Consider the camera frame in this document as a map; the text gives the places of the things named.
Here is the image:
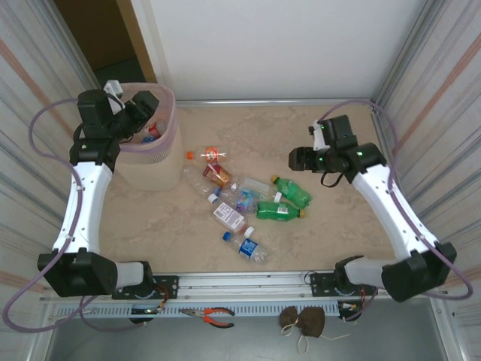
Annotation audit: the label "small brown cloth pouch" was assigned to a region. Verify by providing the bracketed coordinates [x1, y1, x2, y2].
[279, 306, 301, 337]

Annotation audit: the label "orange handled pliers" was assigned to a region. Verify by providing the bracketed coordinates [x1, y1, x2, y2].
[178, 307, 236, 328]

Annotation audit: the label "large brown cloth pouch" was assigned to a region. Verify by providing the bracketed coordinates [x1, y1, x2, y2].
[296, 307, 350, 355]

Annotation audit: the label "clear white cap bottle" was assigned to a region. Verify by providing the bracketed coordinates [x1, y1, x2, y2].
[230, 177, 278, 197]

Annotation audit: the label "pink liquid white label bottle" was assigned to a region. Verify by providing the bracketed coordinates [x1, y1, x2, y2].
[212, 202, 257, 237]

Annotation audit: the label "orange cap soda bottle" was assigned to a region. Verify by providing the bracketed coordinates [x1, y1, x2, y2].
[186, 145, 230, 164]

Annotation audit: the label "red cap red label bottle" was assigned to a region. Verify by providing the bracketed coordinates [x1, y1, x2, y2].
[147, 119, 169, 139]

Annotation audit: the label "green yellow cap soda bottle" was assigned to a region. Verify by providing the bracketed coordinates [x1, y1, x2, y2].
[256, 201, 307, 223]
[271, 173, 313, 210]

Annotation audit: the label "white slotted cable duct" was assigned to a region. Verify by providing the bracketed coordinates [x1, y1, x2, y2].
[52, 302, 341, 319]

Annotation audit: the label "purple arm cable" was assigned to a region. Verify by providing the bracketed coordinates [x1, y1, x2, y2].
[317, 99, 474, 323]
[2, 98, 147, 332]

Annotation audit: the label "pink mesh waste bin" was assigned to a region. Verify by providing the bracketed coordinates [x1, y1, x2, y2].
[112, 83, 185, 192]

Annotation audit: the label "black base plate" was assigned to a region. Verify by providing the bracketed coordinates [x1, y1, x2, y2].
[309, 271, 377, 298]
[112, 275, 180, 301]

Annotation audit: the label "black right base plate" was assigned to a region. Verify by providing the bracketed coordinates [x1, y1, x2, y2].
[309, 271, 377, 298]

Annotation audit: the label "aluminium back frame rail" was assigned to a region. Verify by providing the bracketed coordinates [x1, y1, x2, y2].
[175, 98, 374, 110]

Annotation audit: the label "aluminium front rail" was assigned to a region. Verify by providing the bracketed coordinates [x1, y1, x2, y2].
[39, 267, 450, 302]

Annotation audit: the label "blue cap blue label bottle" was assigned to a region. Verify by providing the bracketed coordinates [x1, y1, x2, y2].
[221, 230, 271, 265]

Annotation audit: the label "brown wooden door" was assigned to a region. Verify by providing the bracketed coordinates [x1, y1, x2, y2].
[54, 0, 157, 82]

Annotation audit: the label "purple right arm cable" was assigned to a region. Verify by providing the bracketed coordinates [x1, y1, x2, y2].
[317, 99, 474, 323]

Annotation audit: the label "colourful label clear bottle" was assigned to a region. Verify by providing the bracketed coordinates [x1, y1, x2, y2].
[207, 187, 264, 214]

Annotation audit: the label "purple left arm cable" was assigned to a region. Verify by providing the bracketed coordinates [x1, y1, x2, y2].
[2, 98, 147, 332]

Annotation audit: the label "crushed clear red-gold label bottle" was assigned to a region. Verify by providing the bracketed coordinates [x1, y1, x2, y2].
[182, 163, 234, 197]

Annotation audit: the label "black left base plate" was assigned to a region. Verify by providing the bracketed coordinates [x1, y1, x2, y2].
[112, 275, 180, 301]

